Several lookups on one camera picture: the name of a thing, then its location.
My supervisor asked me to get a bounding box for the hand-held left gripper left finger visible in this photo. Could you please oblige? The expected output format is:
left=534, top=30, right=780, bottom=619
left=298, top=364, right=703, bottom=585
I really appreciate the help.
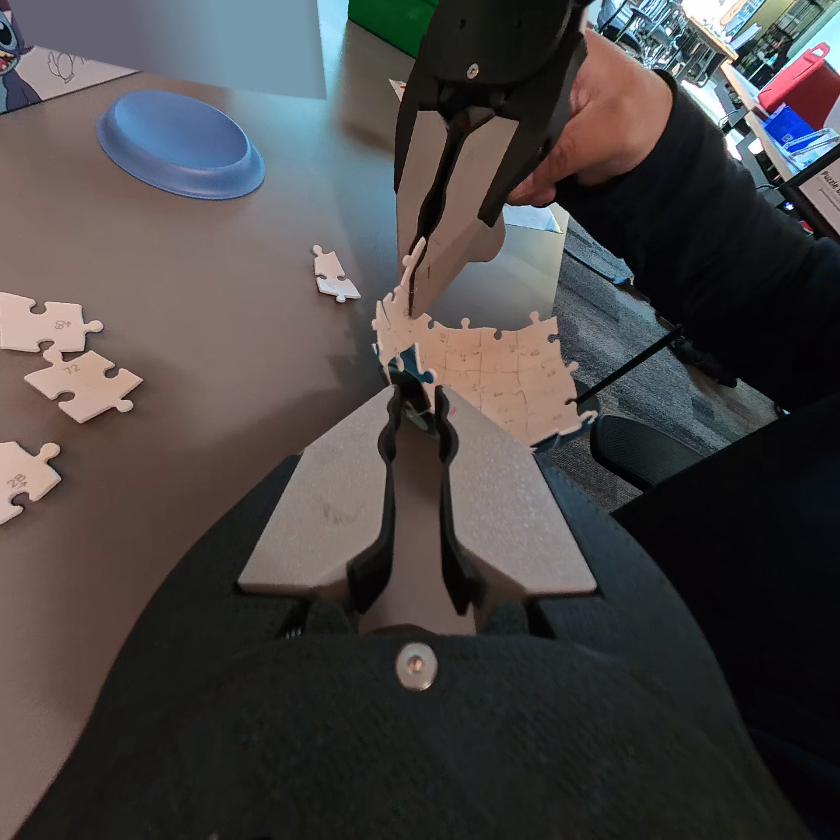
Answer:
left=237, top=385, right=404, bottom=616

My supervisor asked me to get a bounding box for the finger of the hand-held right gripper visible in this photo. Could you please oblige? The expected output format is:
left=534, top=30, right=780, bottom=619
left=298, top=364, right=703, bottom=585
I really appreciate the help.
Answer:
left=407, top=113, right=524, bottom=318
left=397, top=108, right=455, bottom=265

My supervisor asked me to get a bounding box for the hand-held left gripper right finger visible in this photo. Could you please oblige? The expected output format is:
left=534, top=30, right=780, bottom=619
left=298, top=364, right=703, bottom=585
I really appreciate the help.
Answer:
left=433, top=385, right=598, bottom=618

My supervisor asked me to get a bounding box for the white puzzle piece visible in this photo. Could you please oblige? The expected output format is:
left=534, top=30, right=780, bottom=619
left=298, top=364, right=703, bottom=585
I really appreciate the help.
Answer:
left=0, top=291, right=105, bottom=354
left=24, top=346, right=144, bottom=424
left=311, top=245, right=362, bottom=304
left=0, top=441, right=63, bottom=526

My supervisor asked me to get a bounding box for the partly built white puzzle ball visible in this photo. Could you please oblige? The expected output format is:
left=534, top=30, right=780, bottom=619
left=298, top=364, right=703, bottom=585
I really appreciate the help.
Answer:
left=372, top=236, right=599, bottom=454

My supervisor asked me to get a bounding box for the printed cardboard puzzle box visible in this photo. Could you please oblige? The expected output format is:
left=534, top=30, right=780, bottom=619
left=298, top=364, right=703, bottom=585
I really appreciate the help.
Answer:
left=0, top=13, right=139, bottom=116

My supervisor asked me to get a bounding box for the person's right hand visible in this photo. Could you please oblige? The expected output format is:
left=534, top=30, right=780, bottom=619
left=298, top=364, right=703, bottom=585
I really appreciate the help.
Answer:
left=507, top=29, right=678, bottom=207

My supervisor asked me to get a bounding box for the green box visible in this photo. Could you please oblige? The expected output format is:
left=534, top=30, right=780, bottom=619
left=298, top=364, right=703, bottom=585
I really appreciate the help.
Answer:
left=348, top=0, right=438, bottom=60

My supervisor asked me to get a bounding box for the blue round plastic dish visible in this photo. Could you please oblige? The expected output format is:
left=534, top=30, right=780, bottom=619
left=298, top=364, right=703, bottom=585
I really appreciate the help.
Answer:
left=96, top=90, right=266, bottom=201

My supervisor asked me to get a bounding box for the blue plastic crate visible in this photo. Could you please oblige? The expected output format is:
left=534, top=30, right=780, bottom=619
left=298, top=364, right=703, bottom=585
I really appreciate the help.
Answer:
left=763, top=104, right=824, bottom=147

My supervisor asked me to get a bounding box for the red plastic container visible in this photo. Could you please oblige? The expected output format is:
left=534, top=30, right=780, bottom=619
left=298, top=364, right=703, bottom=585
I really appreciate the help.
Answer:
left=756, top=41, right=840, bottom=132

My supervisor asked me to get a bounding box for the white sign in black frame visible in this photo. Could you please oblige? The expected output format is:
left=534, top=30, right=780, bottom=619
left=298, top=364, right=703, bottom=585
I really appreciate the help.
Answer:
left=796, top=147, right=840, bottom=238

